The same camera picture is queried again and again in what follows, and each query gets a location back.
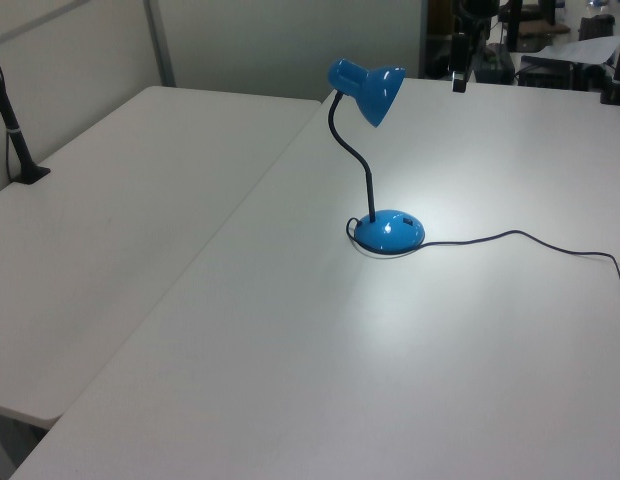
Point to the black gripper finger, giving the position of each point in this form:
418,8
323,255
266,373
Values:
462,86
456,86

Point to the white paper sheet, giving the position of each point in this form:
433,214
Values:
585,49

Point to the blue gooseneck desk lamp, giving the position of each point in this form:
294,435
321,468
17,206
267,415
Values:
385,87

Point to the grey metal partition post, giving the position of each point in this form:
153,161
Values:
423,40
162,45

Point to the black upright stand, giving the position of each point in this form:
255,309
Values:
514,25

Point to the black clamp-mounted pole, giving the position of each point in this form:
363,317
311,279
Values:
617,75

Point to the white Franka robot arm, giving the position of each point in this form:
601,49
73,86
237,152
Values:
472,7

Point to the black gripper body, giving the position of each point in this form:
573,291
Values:
459,50

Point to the black box under paper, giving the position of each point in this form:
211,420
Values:
550,72

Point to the black camera pole with clamp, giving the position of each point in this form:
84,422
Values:
15,140

